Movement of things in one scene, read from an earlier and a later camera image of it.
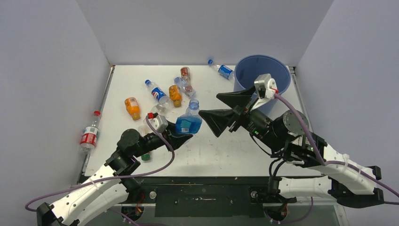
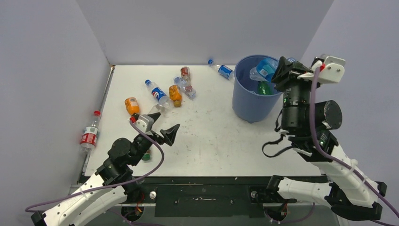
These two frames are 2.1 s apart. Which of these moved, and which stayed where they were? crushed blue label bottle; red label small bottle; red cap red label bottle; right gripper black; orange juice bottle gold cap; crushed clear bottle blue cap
Moved: crushed blue label bottle; right gripper black
Stayed: crushed clear bottle blue cap; red cap red label bottle; orange juice bottle gold cap; red label small bottle
